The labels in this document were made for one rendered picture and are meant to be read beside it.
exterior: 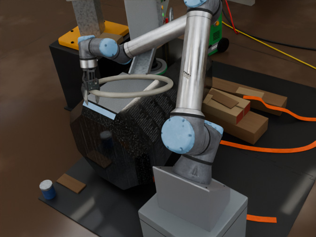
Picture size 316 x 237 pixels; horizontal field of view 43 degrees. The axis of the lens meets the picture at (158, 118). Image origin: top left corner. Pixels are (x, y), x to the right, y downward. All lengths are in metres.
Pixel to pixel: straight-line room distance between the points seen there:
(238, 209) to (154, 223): 0.42
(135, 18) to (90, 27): 0.99
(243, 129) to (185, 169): 1.72
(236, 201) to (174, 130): 0.59
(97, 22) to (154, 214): 2.04
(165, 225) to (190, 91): 0.68
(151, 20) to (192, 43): 0.99
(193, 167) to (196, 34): 0.58
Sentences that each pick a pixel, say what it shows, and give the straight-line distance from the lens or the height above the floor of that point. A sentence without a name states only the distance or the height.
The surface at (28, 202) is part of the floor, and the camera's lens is 3.46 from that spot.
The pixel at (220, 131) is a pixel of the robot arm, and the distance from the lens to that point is 1.84.
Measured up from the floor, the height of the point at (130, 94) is 1.27.
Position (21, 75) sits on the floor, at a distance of 4.98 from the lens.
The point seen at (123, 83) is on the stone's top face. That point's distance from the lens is 2.96.
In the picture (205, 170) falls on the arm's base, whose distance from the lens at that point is 1.84.
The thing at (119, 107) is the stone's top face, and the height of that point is 0.81.
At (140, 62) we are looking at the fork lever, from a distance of 2.69.
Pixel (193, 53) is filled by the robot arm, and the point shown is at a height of 1.59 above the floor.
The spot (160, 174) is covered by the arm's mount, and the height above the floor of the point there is 1.12.
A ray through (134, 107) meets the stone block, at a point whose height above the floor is 0.78.
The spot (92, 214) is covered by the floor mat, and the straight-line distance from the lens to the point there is 3.18.
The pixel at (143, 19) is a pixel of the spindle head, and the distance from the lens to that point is 2.71.
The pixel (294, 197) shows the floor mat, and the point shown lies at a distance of 3.21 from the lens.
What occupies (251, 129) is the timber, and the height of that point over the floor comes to 0.15.
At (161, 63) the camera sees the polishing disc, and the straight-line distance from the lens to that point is 3.02.
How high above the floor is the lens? 2.49
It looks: 40 degrees down
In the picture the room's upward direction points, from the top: 8 degrees counter-clockwise
